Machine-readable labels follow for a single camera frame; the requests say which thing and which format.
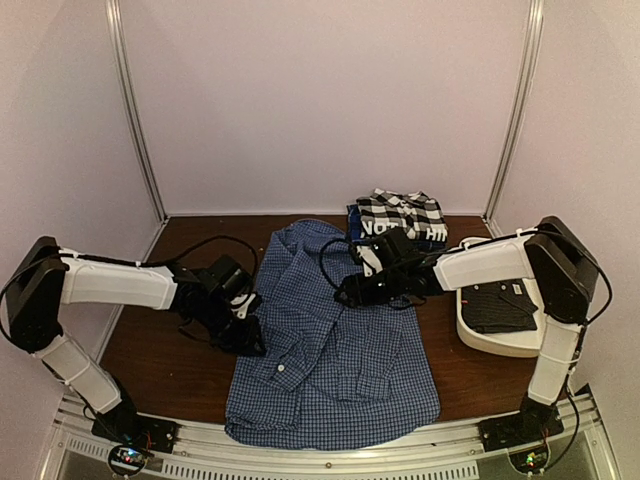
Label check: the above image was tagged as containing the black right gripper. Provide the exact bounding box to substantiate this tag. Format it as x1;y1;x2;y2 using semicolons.
335;265;408;308

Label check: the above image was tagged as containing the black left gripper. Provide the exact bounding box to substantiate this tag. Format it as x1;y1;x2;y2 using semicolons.
197;296;266;358

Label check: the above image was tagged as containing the blue checked long sleeve shirt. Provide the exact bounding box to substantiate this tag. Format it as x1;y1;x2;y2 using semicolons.
225;219;441;451

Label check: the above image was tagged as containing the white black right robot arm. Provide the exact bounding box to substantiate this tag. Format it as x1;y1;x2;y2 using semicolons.
334;216;605;442

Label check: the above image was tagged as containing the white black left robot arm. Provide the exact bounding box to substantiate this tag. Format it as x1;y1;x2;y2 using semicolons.
1;236;266;445

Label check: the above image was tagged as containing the black white plaid folded shirt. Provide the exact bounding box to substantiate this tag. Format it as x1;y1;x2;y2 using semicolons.
356;188;448;242

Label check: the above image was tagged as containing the dark blue folded printed shirt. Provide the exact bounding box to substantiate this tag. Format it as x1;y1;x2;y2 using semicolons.
347;204;446;253

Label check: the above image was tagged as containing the dark striped folded shirt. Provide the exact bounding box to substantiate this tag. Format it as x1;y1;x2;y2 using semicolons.
460;279;538;334

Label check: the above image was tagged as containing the white plastic bin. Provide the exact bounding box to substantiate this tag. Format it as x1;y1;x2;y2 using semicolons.
455;236;546;359

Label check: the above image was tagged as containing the left circuit board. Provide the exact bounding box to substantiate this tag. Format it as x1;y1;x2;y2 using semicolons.
107;445;150;476

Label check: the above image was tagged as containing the circuit board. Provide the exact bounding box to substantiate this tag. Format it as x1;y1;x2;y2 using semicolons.
107;445;150;476
509;445;550;475

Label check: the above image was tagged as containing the right circuit board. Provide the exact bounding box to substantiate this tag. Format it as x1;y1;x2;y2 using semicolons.
509;445;550;475

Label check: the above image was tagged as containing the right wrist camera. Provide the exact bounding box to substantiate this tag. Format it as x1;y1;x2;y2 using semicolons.
356;228;424;277

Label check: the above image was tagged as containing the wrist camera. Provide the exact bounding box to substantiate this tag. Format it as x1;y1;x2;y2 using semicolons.
356;228;424;277
205;255;261;320

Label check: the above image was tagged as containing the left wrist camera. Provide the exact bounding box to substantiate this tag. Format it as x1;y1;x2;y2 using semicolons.
205;255;261;320

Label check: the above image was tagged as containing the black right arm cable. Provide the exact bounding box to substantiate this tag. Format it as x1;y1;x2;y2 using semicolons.
319;238;361;296

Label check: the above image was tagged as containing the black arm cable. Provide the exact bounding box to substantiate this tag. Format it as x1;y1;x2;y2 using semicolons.
0;236;259;341
319;238;361;296

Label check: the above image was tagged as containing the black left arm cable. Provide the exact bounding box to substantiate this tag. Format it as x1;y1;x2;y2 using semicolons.
0;236;259;341

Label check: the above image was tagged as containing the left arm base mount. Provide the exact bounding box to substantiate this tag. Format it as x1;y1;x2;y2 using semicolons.
91;412;178;453

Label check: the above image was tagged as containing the right aluminium frame post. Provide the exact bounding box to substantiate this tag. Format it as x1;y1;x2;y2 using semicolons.
483;0;545;231

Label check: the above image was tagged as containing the aluminium frame post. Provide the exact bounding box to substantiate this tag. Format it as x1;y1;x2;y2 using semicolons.
103;0;169;224
483;0;545;231

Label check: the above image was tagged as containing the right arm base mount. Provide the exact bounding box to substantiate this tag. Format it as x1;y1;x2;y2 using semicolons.
478;413;564;452

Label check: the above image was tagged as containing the aluminium front rail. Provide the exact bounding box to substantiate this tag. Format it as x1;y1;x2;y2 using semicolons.
49;384;611;480

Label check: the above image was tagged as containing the left aluminium frame post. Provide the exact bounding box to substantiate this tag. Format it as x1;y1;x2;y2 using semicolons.
103;0;169;224

